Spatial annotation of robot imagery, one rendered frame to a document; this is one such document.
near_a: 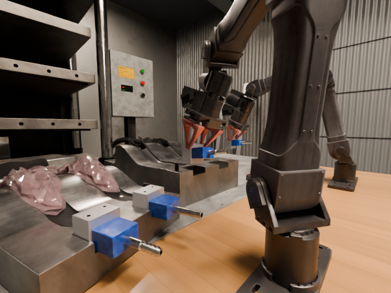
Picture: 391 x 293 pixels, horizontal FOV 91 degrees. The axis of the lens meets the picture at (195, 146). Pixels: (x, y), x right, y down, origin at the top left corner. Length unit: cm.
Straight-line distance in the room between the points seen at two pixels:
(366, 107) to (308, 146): 225
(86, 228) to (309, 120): 30
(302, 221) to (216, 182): 34
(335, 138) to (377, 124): 168
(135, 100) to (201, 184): 97
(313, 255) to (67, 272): 28
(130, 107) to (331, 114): 110
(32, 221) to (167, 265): 21
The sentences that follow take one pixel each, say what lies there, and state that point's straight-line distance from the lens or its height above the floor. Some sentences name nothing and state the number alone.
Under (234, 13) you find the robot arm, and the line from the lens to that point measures 42.
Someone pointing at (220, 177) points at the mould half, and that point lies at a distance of 59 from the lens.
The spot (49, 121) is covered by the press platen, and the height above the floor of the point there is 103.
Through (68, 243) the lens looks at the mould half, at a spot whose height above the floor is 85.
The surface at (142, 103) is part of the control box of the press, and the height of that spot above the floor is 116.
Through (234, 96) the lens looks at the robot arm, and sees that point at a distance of 93.
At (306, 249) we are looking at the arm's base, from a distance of 28.
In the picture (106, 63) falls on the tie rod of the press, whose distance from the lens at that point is 121.
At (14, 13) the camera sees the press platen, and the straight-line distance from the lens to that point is 129.
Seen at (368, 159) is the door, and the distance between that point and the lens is 251.
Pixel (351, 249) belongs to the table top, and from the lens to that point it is 44.
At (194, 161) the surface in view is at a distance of 50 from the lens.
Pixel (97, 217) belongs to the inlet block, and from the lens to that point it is 30.
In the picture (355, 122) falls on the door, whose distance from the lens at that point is 250.
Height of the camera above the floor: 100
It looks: 6 degrees down
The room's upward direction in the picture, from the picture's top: straight up
